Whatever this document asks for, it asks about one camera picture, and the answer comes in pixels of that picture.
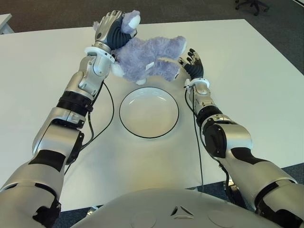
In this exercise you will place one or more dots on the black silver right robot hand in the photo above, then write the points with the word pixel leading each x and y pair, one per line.
pixel 196 70

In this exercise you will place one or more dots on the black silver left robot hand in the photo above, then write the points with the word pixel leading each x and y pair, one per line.
pixel 111 33

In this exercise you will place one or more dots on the purple plush bunny doll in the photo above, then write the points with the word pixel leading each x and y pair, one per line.
pixel 152 59

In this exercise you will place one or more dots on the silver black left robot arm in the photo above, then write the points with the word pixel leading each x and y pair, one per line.
pixel 59 142

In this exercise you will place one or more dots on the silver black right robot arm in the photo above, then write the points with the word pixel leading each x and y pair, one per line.
pixel 237 140

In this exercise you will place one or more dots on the white plate black rim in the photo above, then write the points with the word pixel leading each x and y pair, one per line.
pixel 149 114

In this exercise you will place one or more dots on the black office chair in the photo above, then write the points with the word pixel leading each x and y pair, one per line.
pixel 251 5

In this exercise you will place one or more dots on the white desk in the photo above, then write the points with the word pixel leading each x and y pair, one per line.
pixel 5 23

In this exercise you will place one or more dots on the grey robot torso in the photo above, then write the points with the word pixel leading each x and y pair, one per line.
pixel 166 206

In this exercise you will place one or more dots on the silver table leg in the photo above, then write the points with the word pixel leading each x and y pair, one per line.
pixel 92 209

